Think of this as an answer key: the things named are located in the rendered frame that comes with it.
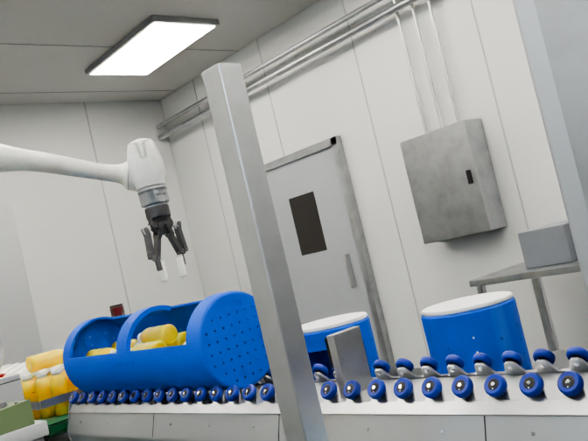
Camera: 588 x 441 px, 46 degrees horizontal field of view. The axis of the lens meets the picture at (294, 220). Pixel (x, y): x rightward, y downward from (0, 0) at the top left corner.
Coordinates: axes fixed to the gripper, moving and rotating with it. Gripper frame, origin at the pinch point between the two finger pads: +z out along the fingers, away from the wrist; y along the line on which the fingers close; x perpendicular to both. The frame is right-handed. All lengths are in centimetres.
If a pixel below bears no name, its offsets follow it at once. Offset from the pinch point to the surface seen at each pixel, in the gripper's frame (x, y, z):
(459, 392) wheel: -98, -8, 40
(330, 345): -59, -1, 29
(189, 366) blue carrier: -10.2, -9.4, 28.1
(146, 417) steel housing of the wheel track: 22.6, -8.1, 43.2
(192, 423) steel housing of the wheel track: -3.0, -8.7, 45.1
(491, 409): -104, -8, 43
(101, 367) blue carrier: 40.4, -9.7, 25.0
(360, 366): -60, 6, 36
